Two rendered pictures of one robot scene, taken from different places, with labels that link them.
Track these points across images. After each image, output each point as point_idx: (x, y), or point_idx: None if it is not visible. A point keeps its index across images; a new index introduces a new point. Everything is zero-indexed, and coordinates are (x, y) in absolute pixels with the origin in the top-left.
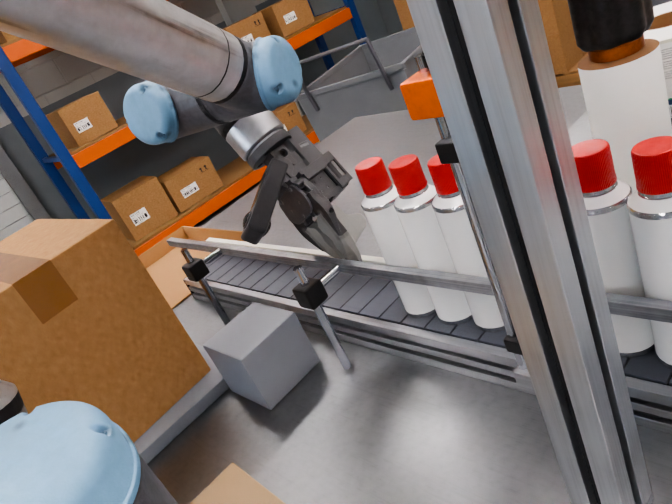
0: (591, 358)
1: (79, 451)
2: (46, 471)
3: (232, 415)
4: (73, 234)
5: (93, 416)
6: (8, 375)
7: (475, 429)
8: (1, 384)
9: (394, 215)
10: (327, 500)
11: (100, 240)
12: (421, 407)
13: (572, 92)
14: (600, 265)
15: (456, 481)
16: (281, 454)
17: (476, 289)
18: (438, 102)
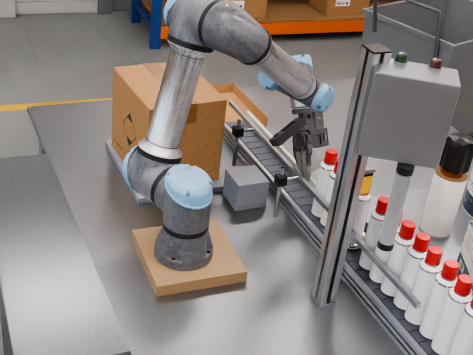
0: (335, 246)
1: (205, 186)
2: (196, 185)
3: (218, 203)
4: (207, 94)
5: (210, 179)
6: None
7: (303, 262)
8: (180, 149)
9: (328, 175)
10: (241, 250)
11: (217, 105)
12: (291, 246)
13: None
14: (369, 234)
15: (285, 270)
16: (231, 228)
17: None
18: None
